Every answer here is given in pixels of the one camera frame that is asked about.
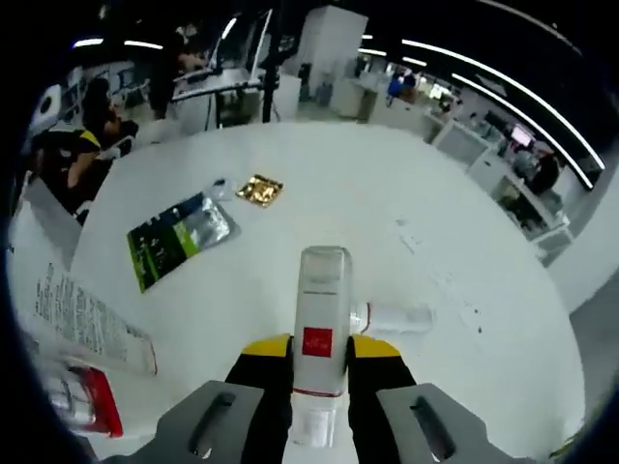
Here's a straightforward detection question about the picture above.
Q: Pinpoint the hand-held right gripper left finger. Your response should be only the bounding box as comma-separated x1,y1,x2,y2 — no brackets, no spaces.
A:
101,333,296,464

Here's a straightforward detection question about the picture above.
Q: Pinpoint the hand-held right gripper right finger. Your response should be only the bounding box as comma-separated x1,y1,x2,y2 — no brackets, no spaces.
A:
345,333,504,464

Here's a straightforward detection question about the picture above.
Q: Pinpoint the small white skincare bottle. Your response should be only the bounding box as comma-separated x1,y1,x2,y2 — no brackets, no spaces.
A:
348,302,435,335

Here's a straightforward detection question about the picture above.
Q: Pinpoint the white red-banded skincare bottle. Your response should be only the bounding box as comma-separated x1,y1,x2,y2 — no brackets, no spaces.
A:
45,365,125,439

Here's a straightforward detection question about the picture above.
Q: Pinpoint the green black skincare packet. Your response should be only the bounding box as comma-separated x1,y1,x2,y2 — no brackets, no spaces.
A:
126,191,242,295

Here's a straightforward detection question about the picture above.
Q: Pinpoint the small skincare sample sachet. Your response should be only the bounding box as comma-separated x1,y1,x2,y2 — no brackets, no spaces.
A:
205,179,238,202

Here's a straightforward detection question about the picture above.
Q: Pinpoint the red-label skincare bottle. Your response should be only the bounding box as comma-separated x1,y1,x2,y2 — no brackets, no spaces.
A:
289,245,354,449

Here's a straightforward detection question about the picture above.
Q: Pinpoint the white skincare tube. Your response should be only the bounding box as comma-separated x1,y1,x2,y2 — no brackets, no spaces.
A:
31,263,160,377

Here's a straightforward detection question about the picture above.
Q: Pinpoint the gold foil skincare sachet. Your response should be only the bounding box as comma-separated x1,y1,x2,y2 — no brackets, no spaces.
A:
235,173,286,209

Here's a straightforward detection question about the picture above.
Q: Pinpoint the short ceiling light bar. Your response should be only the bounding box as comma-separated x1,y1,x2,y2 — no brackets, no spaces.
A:
219,15,239,44

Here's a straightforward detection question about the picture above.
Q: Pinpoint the white office desk row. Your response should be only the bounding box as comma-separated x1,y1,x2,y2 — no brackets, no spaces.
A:
429,120,575,252

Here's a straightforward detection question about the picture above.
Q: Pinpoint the long ceiling light strip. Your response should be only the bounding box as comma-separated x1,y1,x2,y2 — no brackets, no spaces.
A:
399,37,606,170
451,72,596,190

